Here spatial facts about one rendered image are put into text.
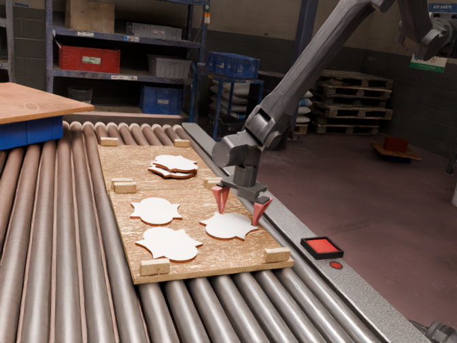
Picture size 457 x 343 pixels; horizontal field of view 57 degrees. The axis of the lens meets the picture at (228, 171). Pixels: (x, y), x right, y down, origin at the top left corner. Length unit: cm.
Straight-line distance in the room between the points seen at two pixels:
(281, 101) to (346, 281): 41
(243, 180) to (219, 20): 541
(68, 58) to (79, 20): 45
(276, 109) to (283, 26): 589
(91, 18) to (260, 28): 255
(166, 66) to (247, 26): 162
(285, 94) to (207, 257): 39
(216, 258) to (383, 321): 35
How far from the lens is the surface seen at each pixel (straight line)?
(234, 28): 643
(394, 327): 90
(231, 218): 107
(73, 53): 524
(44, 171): 137
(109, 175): 130
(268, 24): 668
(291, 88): 93
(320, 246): 106
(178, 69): 554
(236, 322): 80
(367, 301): 94
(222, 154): 94
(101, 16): 534
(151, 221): 102
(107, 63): 530
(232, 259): 92
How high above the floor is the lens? 141
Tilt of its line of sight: 20 degrees down
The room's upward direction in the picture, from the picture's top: 8 degrees clockwise
